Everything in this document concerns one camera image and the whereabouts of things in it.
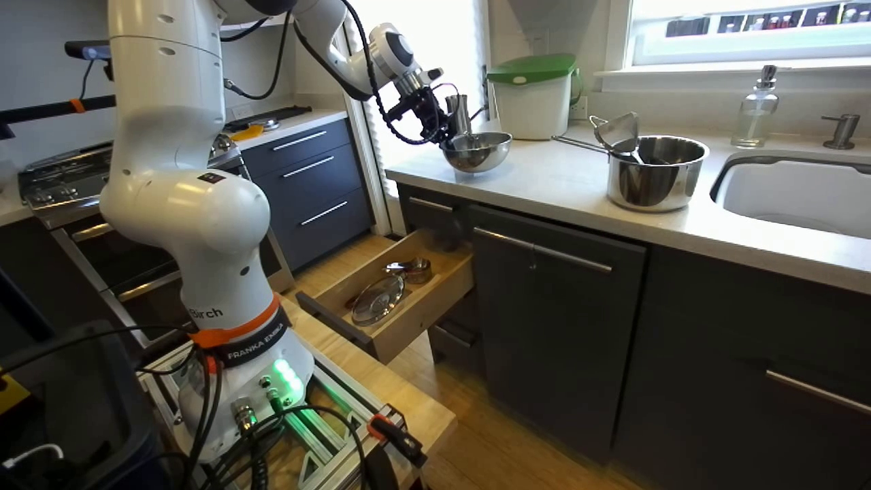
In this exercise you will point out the stainless stove range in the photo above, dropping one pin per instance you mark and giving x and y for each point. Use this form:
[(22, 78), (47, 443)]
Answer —
[(141, 285)]

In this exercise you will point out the clear soap dispenser bottle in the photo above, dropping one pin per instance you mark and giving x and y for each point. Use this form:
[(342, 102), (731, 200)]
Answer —
[(757, 110)]

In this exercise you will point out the steel cup on counter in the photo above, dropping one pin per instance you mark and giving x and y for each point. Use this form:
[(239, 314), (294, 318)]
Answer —
[(458, 112)]

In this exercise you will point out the dark dishwasher door with handle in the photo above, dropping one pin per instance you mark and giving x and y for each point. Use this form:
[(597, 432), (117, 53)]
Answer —
[(557, 314)]

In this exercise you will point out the dark blue drawer cabinet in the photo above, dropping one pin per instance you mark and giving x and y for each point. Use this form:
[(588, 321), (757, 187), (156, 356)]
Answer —
[(313, 189)]

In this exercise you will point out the dark lower cabinet right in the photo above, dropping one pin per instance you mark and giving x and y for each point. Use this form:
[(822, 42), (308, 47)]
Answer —
[(748, 379)]

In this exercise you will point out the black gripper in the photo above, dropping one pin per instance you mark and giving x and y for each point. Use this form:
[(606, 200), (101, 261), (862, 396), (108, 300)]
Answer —
[(421, 100)]

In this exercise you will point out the camera on black stand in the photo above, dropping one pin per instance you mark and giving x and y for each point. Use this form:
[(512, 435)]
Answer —
[(81, 106)]

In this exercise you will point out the open wooden drawer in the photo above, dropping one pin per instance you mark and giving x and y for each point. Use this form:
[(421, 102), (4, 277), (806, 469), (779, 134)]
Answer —
[(421, 306)]

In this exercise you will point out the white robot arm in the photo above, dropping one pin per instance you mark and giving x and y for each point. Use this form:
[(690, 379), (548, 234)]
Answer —
[(162, 191)]

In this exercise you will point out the white undermount sink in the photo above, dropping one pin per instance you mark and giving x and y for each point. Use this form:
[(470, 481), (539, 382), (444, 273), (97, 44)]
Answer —
[(799, 189)]

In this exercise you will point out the white bin with green lid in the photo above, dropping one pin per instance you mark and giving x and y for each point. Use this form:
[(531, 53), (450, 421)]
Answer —
[(535, 95)]

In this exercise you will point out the large steel pot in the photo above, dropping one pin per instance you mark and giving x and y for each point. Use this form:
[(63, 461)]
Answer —
[(650, 172)]

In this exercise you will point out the robot base with cables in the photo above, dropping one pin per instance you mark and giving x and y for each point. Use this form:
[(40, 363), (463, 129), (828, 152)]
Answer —
[(278, 435)]

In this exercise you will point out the sink faucet handle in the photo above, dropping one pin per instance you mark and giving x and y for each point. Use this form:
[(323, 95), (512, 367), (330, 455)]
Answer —
[(843, 131)]

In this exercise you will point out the steel measuring cups set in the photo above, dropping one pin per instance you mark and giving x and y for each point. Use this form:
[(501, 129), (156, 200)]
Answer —
[(411, 270)]

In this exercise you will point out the round wire mesh strainer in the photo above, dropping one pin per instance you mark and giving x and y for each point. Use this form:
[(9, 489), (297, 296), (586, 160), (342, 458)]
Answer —
[(377, 300)]

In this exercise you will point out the small silver bowl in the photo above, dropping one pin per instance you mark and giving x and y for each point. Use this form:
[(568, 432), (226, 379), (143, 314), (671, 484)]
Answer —
[(477, 153)]

